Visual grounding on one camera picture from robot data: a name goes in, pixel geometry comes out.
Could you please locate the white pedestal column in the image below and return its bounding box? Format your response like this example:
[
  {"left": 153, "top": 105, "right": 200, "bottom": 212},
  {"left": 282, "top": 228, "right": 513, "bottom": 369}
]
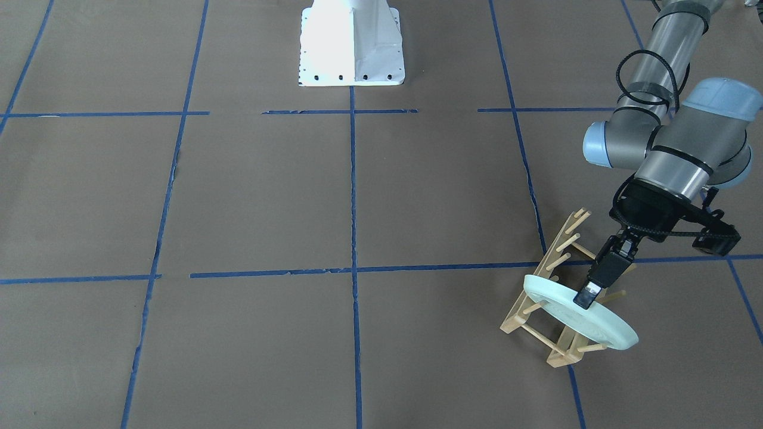
[{"left": 298, "top": 1, "right": 406, "bottom": 87}]

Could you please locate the light green plate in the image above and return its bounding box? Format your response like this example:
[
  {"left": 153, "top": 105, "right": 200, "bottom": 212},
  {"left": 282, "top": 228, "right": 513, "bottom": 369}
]
[{"left": 523, "top": 275, "right": 640, "bottom": 350}]

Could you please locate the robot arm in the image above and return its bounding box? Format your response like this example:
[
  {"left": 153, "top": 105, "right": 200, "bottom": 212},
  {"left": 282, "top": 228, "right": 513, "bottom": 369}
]
[{"left": 574, "top": 1, "right": 761, "bottom": 309}]

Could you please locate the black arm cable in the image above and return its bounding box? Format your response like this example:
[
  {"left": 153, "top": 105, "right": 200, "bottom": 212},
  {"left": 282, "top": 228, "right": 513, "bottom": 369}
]
[{"left": 616, "top": 49, "right": 692, "bottom": 114}]

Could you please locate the wooden dish rack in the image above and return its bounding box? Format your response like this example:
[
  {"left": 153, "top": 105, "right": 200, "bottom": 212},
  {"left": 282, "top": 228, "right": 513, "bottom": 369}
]
[{"left": 500, "top": 207, "right": 640, "bottom": 368}]

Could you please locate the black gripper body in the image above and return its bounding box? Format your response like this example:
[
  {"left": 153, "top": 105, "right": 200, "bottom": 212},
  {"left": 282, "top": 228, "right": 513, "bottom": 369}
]
[{"left": 609, "top": 177, "right": 700, "bottom": 242}]

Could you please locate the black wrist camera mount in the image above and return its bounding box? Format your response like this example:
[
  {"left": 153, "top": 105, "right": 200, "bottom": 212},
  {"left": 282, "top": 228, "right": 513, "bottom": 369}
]
[{"left": 671, "top": 186, "right": 741, "bottom": 256}]

